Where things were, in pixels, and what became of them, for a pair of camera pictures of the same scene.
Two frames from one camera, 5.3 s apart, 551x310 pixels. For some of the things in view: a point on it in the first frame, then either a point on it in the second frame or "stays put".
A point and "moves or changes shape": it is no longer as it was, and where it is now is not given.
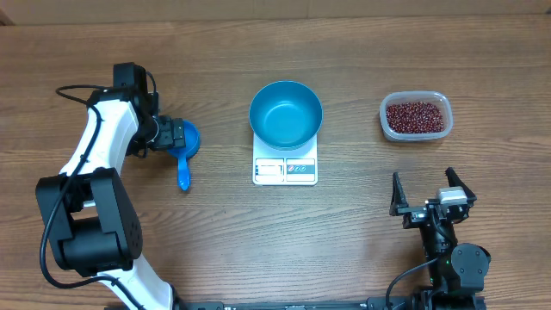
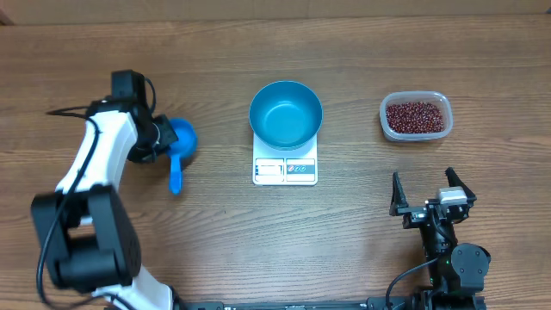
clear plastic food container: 409,116 stays put
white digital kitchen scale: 278,167 stays put
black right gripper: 415,214 stays put
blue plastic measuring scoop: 191,142 moves or changes shape
